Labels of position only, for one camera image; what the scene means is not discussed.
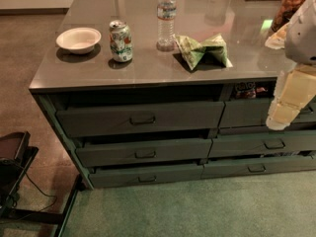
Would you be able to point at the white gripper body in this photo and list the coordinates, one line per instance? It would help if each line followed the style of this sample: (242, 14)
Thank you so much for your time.
(302, 37)

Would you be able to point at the grey drawer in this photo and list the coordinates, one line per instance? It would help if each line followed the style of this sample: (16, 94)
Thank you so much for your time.
(145, 175)
(97, 121)
(254, 112)
(262, 143)
(143, 152)
(257, 166)

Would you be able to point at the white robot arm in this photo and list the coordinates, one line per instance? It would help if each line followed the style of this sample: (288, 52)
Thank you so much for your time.
(300, 39)

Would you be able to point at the snack bags in drawer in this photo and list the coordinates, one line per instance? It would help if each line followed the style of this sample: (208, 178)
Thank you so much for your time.
(252, 90)

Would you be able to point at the green chip bag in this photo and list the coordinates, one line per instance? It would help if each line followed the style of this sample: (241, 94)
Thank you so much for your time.
(193, 51)

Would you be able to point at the large snack jar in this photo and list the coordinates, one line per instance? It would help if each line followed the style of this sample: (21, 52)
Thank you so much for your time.
(285, 11)

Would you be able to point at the grey counter cabinet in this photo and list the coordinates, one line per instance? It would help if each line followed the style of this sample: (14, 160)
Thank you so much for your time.
(66, 81)

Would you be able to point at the clear plastic water bottle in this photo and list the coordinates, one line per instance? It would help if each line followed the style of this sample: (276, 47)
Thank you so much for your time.
(166, 14)

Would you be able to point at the green soda can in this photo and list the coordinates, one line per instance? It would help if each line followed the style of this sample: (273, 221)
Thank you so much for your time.
(120, 41)

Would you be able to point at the white paper bowl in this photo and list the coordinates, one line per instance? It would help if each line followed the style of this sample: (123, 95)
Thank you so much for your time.
(79, 40)

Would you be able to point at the black metal stand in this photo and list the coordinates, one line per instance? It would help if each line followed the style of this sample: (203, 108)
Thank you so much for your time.
(16, 157)

